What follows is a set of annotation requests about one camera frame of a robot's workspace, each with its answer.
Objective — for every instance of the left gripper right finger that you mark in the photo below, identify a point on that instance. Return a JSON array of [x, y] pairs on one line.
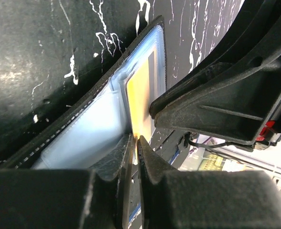
[[173, 199]]

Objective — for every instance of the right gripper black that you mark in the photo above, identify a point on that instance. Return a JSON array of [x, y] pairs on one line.
[[235, 92]]

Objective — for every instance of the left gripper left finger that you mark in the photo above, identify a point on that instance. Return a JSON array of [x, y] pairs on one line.
[[95, 198]]

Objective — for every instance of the black card holder wallet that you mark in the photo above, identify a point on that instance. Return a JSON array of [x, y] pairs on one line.
[[91, 128]]

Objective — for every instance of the gold credit card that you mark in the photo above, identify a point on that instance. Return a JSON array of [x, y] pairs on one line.
[[140, 91]]

